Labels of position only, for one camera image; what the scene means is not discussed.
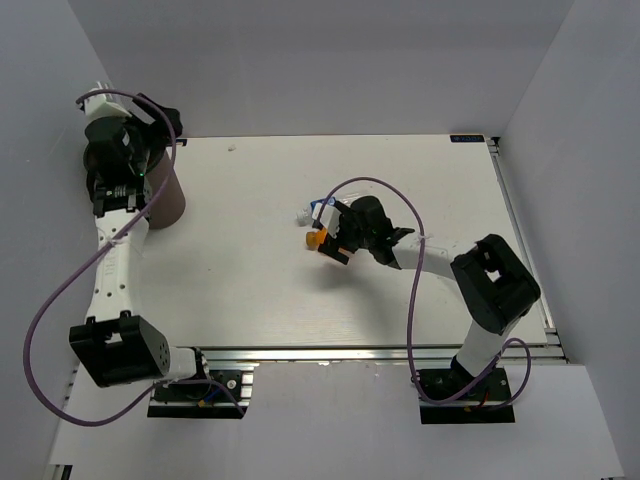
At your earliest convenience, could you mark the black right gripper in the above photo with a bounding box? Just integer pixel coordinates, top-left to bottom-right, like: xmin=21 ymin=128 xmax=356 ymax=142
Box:
xmin=318 ymin=201 xmax=373 ymax=265

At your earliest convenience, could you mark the orange juice bottle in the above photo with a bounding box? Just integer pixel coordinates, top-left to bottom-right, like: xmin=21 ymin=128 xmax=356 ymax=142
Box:
xmin=305 ymin=228 xmax=328 ymax=251

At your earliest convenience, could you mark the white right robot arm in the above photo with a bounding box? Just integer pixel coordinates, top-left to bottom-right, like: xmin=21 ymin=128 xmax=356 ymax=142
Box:
xmin=307 ymin=195 xmax=541 ymax=399

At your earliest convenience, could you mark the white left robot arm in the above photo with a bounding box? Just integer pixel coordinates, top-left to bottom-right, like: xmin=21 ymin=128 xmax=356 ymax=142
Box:
xmin=69 ymin=87 xmax=212 ymax=399

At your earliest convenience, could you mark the brown cylindrical bin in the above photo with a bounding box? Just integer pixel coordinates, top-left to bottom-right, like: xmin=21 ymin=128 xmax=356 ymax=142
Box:
xmin=82 ymin=134 xmax=188 ymax=230

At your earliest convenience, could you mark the blue label clear bottle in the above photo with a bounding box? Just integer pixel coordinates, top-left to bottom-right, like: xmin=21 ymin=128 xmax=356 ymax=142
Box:
xmin=296 ymin=190 xmax=367 ymax=227

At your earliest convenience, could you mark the blue table label sticker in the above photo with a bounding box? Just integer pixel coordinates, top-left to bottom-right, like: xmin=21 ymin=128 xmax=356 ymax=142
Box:
xmin=450 ymin=134 xmax=485 ymax=143

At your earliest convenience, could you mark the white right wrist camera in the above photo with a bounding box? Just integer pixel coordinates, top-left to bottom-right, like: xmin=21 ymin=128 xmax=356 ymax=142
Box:
xmin=311 ymin=203 xmax=339 ymax=237

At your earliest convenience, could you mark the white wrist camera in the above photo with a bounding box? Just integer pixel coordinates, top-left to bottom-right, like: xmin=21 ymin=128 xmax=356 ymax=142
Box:
xmin=311 ymin=203 xmax=339 ymax=237
xmin=78 ymin=93 xmax=132 ymax=123

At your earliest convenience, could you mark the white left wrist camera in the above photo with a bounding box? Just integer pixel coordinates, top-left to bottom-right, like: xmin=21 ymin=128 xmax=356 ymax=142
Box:
xmin=78 ymin=93 xmax=132 ymax=123

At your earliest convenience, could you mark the aluminium front rail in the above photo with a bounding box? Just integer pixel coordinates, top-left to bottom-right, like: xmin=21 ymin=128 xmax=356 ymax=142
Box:
xmin=151 ymin=346 xmax=458 ymax=366

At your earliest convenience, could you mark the aluminium rail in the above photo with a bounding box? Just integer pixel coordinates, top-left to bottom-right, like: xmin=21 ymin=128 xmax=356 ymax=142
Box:
xmin=486 ymin=137 xmax=569 ymax=363
xmin=151 ymin=346 xmax=458 ymax=366

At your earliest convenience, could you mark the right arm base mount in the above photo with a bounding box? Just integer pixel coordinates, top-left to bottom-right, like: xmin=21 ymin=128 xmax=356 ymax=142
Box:
xmin=417 ymin=368 xmax=516 ymax=425

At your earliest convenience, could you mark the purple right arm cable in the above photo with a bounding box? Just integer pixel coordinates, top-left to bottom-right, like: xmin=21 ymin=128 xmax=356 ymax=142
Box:
xmin=314 ymin=176 xmax=532 ymax=405

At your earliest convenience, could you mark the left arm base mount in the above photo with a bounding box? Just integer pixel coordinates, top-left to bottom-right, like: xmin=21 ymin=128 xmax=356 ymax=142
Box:
xmin=147 ymin=369 xmax=253 ymax=419

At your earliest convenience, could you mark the aluminium right side rail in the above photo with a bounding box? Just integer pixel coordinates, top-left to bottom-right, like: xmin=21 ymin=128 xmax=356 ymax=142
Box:
xmin=486 ymin=137 xmax=569 ymax=363

